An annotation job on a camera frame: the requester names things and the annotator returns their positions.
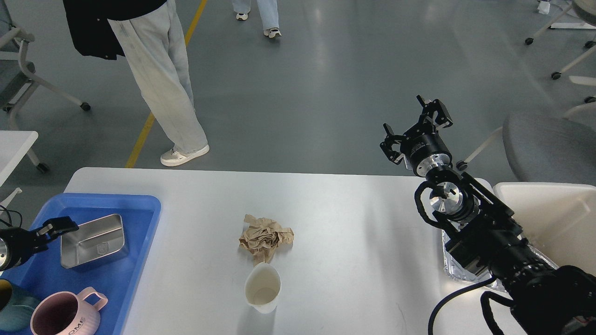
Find white chair legs top right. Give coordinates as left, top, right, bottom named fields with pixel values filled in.
left=525, top=0, right=596, bottom=80

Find white chair left background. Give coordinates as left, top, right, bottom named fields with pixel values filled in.
left=0, top=21, right=91, bottom=132

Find beige plastic bin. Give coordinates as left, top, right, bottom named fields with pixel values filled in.
left=493, top=182, right=596, bottom=275

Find crumpled brown paper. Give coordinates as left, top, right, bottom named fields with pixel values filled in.
left=239, top=214, right=295, bottom=267

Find person in light jeans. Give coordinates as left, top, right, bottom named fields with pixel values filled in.
left=232, top=0, right=282, bottom=40

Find black cables at left edge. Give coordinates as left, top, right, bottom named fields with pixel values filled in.
left=0, top=206, right=23, bottom=229

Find white side table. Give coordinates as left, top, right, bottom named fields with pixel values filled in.
left=0, top=131, right=48, bottom=185

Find stainless steel rectangular box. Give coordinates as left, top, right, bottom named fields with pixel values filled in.
left=60, top=214, right=129, bottom=272

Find blue plastic tray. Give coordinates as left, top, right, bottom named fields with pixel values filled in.
left=1, top=193, right=161, bottom=335

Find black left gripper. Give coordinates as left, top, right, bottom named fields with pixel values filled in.
left=0, top=216, right=79, bottom=271

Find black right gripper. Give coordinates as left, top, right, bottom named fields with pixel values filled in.
left=379, top=95, right=453, bottom=177

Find person in white trousers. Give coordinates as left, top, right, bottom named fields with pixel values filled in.
left=63, top=0, right=210, bottom=166

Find aluminium foil tray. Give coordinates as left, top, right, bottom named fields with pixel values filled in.
left=441, top=231, right=559, bottom=284

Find pink ribbed HOME mug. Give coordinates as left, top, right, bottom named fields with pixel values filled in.
left=30, top=287, right=108, bottom=335

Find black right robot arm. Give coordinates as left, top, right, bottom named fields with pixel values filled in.
left=379, top=95, right=596, bottom=335

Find white paper cup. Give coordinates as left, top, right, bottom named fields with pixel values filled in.
left=244, top=261, right=282, bottom=314

